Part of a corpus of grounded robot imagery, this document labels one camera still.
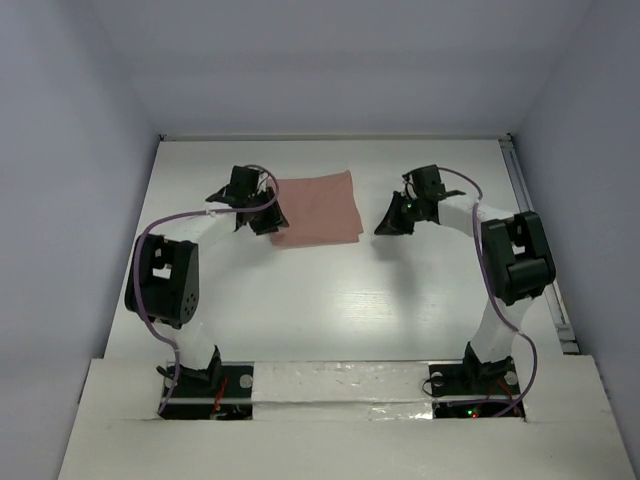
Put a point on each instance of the pink printed t-shirt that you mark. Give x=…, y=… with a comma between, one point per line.
x=319, y=210

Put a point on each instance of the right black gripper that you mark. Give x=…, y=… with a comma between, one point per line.
x=391, y=222

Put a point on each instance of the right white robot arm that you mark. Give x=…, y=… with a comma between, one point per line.
x=514, y=257

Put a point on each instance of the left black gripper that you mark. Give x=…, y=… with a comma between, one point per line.
x=272, y=222

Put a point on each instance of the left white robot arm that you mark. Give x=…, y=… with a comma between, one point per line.
x=163, y=287

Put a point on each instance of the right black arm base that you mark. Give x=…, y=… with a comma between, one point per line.
x=469, y=389

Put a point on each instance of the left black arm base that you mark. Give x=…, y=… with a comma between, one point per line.
x=230, y=399

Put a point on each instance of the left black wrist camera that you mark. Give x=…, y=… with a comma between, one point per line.
x=243, y=182

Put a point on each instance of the aluminium rail right edge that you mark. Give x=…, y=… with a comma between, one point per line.
x=538, y=249

